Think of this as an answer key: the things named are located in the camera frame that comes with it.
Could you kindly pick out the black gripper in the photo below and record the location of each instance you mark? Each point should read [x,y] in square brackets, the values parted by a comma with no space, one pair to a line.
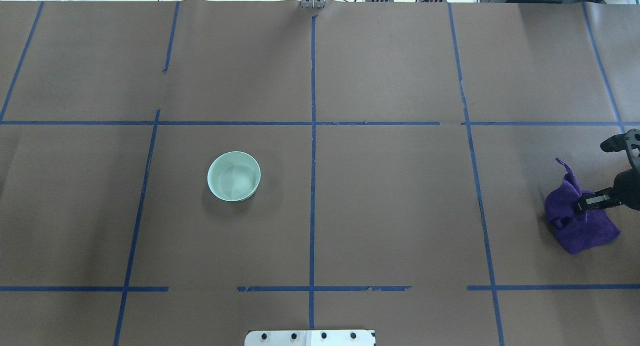
[630,189]

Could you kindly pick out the purple cloth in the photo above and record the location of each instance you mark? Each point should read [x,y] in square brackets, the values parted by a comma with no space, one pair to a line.
[575,231]

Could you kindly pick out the mint green bowl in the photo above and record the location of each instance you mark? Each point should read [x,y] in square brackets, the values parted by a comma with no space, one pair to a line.
[233,176]

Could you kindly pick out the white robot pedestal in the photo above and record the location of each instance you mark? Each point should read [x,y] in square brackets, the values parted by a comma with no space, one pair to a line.
[311,337]

